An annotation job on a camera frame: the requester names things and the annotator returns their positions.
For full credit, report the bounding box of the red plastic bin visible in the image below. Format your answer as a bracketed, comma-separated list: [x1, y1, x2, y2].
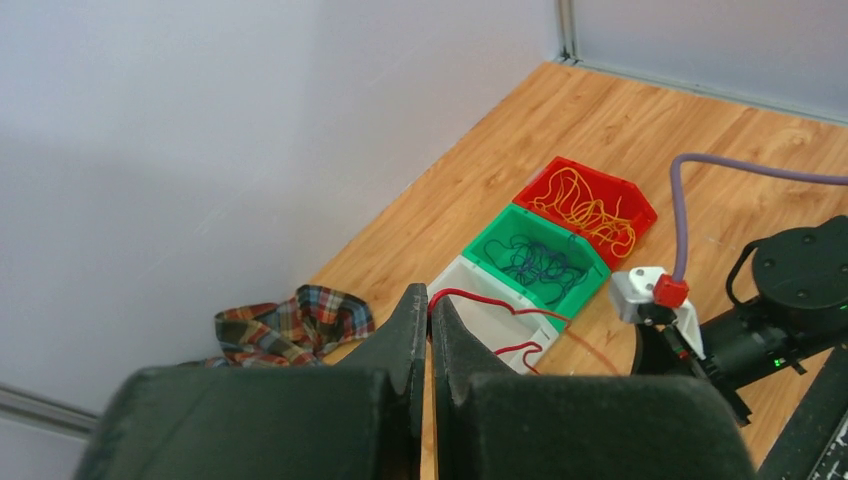
[512, 157, 658, 270]

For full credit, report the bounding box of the blue cable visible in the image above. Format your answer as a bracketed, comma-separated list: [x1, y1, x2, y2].
[482, 235, 591, 306]

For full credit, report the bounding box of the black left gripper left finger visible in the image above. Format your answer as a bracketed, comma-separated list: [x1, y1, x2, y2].
[75, 283, 428, 479]

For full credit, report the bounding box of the plaid cloth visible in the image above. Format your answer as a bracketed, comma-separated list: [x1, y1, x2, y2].
[187, 284, 376, 368]

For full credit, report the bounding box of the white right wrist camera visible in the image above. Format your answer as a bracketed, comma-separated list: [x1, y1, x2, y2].
[609, 266, 706, 360]

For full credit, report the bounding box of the green plastic bin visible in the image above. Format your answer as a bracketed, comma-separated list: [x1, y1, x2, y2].
[462, 204, 611, 320]

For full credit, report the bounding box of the white plastic bin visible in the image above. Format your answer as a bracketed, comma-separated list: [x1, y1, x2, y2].
[427, 255, 560, 374]

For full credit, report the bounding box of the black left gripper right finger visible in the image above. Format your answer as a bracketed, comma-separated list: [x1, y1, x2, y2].
[429, 294, 756, 479]

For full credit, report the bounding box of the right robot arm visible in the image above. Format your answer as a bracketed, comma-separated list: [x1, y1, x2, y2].
[613, 215, 847, 426]

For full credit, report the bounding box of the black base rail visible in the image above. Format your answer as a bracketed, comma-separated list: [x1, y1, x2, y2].
[757, 346, 847, 480]

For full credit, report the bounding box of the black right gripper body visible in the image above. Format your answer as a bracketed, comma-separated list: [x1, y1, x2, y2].
[630, 324, 751, 426]

